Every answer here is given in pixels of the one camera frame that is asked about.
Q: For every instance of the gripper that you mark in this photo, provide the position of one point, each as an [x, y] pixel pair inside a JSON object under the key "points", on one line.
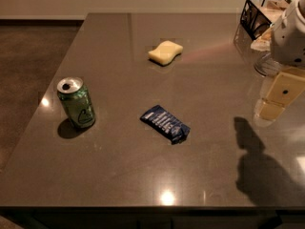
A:
{"points": [[288, 40]]}

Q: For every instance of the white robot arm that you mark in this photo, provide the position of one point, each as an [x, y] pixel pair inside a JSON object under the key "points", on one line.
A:
{"points": [[283, 66]]}

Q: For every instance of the blue rxbar wrapper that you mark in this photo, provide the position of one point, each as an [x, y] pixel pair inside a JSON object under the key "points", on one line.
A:
{"points": [[166, 124]]}

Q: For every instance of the clear glass container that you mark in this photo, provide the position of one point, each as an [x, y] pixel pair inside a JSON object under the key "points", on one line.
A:
{"points": [[266, 66]]}

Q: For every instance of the yellow sponge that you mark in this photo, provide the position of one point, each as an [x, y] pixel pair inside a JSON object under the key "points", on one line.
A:
{"points": [[165, 52]]}

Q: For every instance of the green soda can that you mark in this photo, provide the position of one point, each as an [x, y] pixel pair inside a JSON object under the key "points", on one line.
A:
{"points": [[76, 101]]}

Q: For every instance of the black wire basket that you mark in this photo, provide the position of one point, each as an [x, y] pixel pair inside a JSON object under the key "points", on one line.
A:
{"points": [[258, 15]]}

